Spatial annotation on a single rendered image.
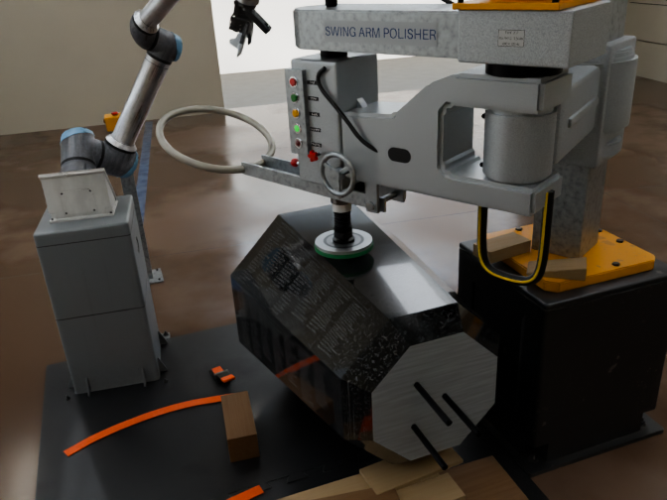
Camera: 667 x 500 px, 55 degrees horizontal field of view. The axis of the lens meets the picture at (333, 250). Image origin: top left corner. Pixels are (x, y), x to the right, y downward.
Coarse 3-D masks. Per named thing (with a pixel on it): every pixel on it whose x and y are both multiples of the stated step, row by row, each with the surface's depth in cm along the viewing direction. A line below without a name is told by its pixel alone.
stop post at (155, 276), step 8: (120, 112) 385; (112, 120) 374; (112, 128) 376; (128, 184) 393; (128, 192) 395; (136, 192) 397; (136, 200) 399; (136, 208) 401; (144, 232) 408; (144, 240) 410; (144, 248) 412; (144, 256) 414; (152, 272) 430; (160, 272) 429; (152, 280) 419; (160, 280) 419
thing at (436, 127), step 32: (416, 96) 186; (448, 96) 178; (480, 96) 172; (512, 96) 166; (544, 96) 162; (352, 128) 202; (384, 128) 196; (416, 128) 189; (448, 128) 186; (352, 160) 209; (384, 160) 201; (416, 160) 193; (448, 160) 190; (480, 160) 199; (448, 192) 190; (480, 192) 182; (512, 192) 176; (544, 192) 177
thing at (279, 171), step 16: (272, 160) 256; (256, 176) 249; (272, 176) 243; (288, 176) 238; (320, 192) 230; (352, 192) 220; (384, 192) 225; (400, 192) 220; (368, 208) 213; (384, 208) 213
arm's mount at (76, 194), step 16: (48, 176) 279; (64, 176) 280; (80, 176) 282; (96, 176) 284; (48, 192) 282; (64, 192) 283; (80, 192) 285; (96, 192) 286; (112, 192) 300; (48, 208) 285; (64, 208) 286; (80, 208) 288; (96, 208) 289; (112, 208) 294
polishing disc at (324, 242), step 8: (328, 232) 246; (352, 232) 245; (360, 232) 245; (320, 240) 240; (328, 240) 239; (360, 240) 238; (368, 240) 237; (320, 248) 234; (328, 248) 233; (336, 248) 233; (344, 248) 232; (352, 248) 232; (360, 248) 231
